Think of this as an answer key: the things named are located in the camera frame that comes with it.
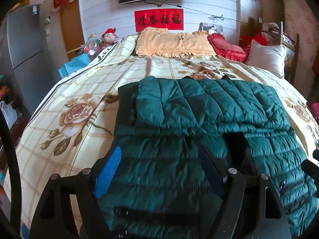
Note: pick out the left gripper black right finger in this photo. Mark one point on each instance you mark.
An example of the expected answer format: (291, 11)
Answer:
(250, 205)

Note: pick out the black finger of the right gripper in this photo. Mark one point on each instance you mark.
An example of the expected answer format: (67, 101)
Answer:
(310, 169)

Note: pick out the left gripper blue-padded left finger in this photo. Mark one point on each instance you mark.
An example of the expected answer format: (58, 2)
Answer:
(54, 217)

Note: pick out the dark green quilted jacket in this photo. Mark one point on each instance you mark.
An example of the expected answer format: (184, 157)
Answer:
(160, 189)

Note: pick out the maroon blanket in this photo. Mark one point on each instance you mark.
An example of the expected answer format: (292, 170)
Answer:
(314, 109)

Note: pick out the floral cream bed sheet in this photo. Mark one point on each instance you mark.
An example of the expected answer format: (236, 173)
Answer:
(76, 125)

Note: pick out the white plastic bag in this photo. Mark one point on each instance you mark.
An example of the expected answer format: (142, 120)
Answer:
(9, 113)

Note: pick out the white pillow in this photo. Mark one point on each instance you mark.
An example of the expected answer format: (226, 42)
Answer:
(271, 58)

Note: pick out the wooden chair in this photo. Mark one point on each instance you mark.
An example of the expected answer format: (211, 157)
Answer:
(279, 37)

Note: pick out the red ruffled heart cushion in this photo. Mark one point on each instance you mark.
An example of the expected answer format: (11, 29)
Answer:
(225, 49)

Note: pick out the grey refrigerator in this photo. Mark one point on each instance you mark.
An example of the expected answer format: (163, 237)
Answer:
(25, 62)

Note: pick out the framed photo on headboard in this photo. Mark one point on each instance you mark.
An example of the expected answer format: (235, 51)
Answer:
(211, 28)

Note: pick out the pig plush toy red hat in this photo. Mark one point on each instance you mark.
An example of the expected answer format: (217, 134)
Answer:
(110, 36)

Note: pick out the yellow fringed pillow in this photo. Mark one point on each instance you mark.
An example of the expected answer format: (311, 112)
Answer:
(160, 42)

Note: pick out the red Chinese wall banner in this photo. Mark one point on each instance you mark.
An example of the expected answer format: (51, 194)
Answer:
(171, 19)

